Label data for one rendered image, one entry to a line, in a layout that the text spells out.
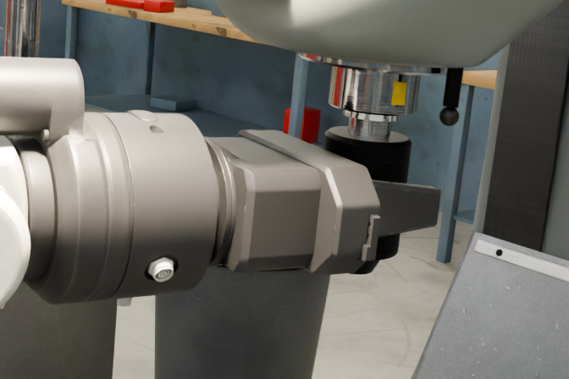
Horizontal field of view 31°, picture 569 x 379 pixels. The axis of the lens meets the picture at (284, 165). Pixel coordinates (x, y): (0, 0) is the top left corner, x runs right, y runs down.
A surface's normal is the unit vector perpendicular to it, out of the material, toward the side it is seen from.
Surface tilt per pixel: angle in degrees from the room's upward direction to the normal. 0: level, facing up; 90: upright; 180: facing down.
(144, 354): 0
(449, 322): 63
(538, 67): 90
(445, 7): 123
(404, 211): 90
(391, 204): 90
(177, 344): 94
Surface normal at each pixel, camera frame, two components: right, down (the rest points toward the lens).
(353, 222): 0.50, 0.23
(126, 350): 0.10, -0.97
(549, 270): -0.58, -0.37
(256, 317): 0.22, 0.29
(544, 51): -0.70, 0.08
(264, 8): -0.69, 0.43
